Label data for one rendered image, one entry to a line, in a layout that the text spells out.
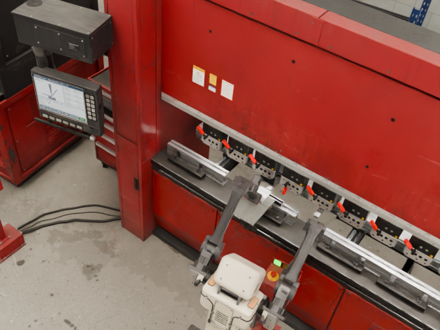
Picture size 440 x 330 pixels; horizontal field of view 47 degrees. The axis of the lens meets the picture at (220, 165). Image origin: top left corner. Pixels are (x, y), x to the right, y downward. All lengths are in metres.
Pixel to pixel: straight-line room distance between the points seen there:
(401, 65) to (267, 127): 0.90
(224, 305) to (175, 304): 1.42
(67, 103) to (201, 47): 0.90
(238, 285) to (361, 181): 0.88
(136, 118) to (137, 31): 0.63
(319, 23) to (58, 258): 2.75
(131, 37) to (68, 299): 2.01
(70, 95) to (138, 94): 0.40
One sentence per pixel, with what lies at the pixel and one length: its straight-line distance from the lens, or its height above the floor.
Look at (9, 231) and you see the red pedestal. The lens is 4.34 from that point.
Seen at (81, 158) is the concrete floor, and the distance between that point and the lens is 4.97.
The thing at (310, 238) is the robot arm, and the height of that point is 1.39.
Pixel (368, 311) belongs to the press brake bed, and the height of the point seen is 0.69.
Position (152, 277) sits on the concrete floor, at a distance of 4.06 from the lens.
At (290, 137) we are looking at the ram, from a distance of 2.88.
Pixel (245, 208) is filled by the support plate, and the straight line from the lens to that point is 3.21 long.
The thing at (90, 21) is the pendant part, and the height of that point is 1.95.
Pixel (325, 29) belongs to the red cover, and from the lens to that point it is 2.47.
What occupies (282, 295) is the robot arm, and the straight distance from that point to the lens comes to 2.57.
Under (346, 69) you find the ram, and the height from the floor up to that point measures 2.10.
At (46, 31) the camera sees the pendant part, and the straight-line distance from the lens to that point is 3.07.
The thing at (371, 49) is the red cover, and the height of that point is 2.25.
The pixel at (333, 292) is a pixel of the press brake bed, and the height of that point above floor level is 0.67.
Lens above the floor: 3.40
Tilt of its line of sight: 44 degrees down
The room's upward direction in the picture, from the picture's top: 7 degrees clockwise
